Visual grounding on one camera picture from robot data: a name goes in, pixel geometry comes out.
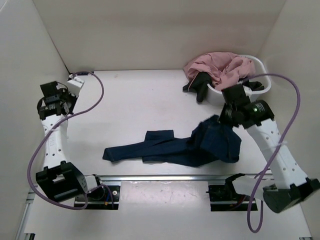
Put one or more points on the aluminium rail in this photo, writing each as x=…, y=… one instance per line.
x=202, y=177

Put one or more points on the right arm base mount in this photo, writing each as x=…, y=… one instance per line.
x=223, y=199

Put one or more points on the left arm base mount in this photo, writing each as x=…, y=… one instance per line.
x=103, y=195

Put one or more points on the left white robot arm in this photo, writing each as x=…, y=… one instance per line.
x=60, y=180

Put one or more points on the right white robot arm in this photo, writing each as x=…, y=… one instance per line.
x=290, y=185

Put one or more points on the dark blue denim trousers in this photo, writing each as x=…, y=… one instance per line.
x=210, y=141

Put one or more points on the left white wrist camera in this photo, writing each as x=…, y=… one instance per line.
x=74, y=86

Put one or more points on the pink garment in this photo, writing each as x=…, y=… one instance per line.
x=224, y=68

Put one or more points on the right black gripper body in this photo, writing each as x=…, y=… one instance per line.
x=226, y=116

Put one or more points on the black garment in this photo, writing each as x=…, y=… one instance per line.
x=202, y=79

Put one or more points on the white plastic basket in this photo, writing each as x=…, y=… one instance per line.
x=217, y=98

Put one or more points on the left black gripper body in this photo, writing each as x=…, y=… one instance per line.
x=70, y=99

